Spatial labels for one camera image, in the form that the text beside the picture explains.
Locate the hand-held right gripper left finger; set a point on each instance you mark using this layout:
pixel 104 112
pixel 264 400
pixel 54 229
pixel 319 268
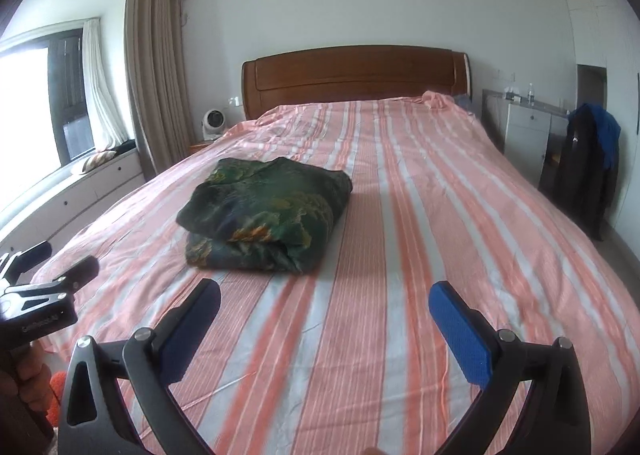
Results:
pixel 192 335

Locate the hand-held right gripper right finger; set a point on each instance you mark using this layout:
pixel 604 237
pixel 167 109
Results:
pixel 462 335

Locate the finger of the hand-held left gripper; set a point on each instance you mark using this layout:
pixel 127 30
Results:
pixel 75 272
pixel 35 257

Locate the green patterned jacket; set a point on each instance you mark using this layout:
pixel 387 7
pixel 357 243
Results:
pixel 265 215

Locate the person's left hand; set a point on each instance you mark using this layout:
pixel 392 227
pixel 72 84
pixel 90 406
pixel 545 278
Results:
pixel 32 380

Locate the white window seat cabinet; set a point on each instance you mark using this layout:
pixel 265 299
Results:
pixel 90 185

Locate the striped cushion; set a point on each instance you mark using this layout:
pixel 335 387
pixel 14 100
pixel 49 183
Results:
pixel 96 162

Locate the pink striped bed sheet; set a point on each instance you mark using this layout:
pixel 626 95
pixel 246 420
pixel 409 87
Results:
pixel 400 235

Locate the dark framed window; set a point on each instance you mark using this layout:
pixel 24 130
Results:
pixel 65 100

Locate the white sheer curtain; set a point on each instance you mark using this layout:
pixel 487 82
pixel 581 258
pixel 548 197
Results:
pixel 100 95

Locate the wooden nightstand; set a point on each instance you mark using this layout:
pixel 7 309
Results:
pixel 201 146

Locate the black jacket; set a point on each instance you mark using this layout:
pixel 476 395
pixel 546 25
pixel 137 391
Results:
pixel 580 170

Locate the beige curtain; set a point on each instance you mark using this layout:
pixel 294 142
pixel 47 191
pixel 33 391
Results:
pixel 155 85

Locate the small white fan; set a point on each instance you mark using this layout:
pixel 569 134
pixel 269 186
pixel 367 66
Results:
pixel 214 122

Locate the white bedside drawer cabinet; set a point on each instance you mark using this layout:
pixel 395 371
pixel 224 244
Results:
pixel 525 135

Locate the grey pillow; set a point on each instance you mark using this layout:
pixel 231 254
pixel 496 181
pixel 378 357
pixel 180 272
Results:
pixel 464 102

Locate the blue cloth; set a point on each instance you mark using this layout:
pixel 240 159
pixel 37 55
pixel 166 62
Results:
pixel 607 135

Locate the clear bottle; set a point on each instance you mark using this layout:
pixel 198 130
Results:
pixel 531 94

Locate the wooden headboard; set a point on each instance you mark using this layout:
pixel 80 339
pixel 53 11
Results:
pixel 350 80

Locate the white wardrobe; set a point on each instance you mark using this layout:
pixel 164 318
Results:
pixel 605 25

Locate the white wall switch plate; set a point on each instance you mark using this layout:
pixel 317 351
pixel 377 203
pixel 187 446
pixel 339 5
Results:
pixel 506 73

